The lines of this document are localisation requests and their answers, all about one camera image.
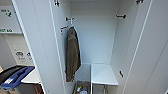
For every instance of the small black hook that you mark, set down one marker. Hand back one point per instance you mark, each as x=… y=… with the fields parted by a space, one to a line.
x=121 y=73

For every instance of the small pale wall sign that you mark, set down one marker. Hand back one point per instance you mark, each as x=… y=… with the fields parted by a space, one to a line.
x=20 y=55

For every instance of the black hanging rod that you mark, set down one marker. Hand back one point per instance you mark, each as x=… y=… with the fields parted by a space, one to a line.
x=69 y=19
x=121 y=16

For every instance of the white bag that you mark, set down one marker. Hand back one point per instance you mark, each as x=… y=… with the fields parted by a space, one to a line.
x=83 y=91

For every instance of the white wardrobe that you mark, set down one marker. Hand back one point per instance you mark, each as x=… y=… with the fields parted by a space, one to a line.
x=96 y=33

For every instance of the brown storage box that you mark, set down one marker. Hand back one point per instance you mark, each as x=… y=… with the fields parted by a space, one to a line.
x=75 y=87

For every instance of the white inner shelf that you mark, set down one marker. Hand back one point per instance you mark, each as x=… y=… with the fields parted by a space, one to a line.
x=103 y=73

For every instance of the orange white warning sticker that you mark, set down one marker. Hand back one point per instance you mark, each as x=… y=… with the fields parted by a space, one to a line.
x=63 y=28

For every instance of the black door hinge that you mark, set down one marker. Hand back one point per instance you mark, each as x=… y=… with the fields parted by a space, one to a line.
x=139 y=1
x=56 y=2

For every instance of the blue white wall sign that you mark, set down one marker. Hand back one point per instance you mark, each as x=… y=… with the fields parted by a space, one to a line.
x=29 y=56

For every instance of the white wardrobe door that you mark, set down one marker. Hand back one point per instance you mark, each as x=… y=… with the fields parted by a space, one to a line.
x=150 y=56
x=40 y=46

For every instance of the white clothes hanger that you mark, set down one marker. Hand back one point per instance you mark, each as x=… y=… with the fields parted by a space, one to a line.
x=70 y=24

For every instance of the olive brown jacket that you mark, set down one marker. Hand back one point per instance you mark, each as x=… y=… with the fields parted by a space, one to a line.
x=72 y=53

